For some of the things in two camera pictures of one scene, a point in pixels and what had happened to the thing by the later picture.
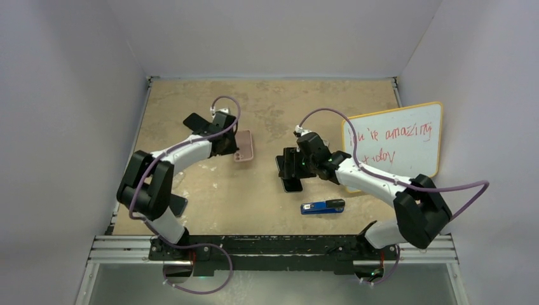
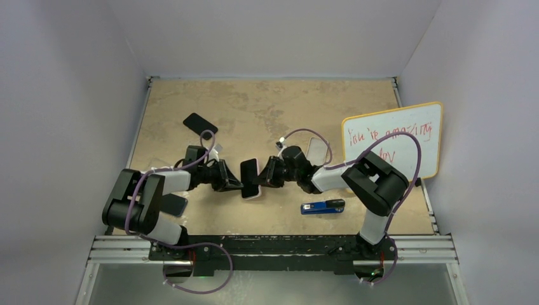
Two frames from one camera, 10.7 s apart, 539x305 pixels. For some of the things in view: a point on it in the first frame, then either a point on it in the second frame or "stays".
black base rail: [247, 253] stays
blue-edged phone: [177, 204] stays
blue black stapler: [328, 206] stays
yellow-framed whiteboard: [404, 142] stays
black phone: [195, 122] stays
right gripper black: [291, 155] -> [267, 178]
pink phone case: [244, 142] -> [259, 193]
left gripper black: [233, 149] -> [231, 183]
